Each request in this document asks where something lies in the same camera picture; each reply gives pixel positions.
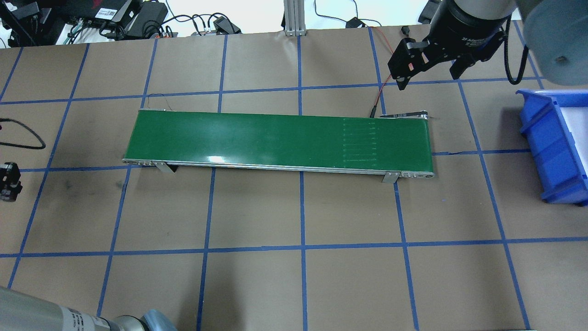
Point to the green conveyor belt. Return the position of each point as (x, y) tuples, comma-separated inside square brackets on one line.
[(391, 147)]

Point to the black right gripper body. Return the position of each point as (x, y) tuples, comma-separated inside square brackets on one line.
[(465, 26)]

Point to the blue plastic bin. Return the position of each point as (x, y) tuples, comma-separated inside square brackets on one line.
[(554, 122)]

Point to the aluminium frame post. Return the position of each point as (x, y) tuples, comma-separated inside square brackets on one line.
[(294, 18)]

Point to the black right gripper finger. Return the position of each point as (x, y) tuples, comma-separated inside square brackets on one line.
[(402, 78), (460, 64)]

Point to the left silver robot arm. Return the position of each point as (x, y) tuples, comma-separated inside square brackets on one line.
[(29, 312)]

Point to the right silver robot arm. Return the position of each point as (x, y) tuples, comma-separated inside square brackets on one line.
[(555, 33)]

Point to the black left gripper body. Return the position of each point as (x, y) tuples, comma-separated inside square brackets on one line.
[(11, 179)]

